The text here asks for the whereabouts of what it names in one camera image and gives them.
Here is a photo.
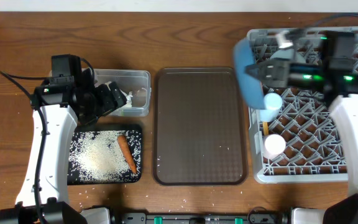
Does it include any light blue cup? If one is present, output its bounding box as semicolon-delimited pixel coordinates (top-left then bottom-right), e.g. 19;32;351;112
259;93;283;122

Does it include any orange carrot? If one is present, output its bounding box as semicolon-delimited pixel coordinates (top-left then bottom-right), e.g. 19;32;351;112
117;135;137;174

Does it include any clear plastic bin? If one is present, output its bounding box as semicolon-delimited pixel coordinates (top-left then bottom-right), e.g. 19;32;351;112
35;68;151;117

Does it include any light blue rice bowl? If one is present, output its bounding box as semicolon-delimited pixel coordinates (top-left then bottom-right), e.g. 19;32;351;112
269;49;294;60

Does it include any brown serving tray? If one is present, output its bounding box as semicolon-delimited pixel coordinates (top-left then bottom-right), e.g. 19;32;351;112
153;67;248;186

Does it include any pink cup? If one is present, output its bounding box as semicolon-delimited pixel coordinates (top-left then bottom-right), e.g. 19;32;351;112
262;134;286;160

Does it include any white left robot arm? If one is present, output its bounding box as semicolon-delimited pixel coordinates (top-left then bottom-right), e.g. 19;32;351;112
0;54;127;223

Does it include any white tissue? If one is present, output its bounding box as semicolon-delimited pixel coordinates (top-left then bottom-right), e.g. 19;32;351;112
105;82;133;108

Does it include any black tray bin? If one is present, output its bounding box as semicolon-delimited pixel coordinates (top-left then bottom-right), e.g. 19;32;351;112
67;123;143;187

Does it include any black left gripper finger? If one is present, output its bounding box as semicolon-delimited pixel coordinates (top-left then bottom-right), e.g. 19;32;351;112
96;84;116;116
108;82;127;109

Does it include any dark blue plate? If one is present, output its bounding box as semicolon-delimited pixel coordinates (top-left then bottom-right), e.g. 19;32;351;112
233;38;265;110

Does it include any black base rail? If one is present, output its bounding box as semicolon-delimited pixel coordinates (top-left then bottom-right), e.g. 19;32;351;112
115;211;291;224

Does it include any grey dishwasher rack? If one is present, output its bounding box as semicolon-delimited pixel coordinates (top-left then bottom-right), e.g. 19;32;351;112
247;27;358;184

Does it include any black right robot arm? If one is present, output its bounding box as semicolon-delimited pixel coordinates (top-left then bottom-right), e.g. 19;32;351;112
245;31;358;223

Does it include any wooden chopstick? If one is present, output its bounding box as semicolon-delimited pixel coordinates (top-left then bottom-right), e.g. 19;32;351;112
262;122;269;136

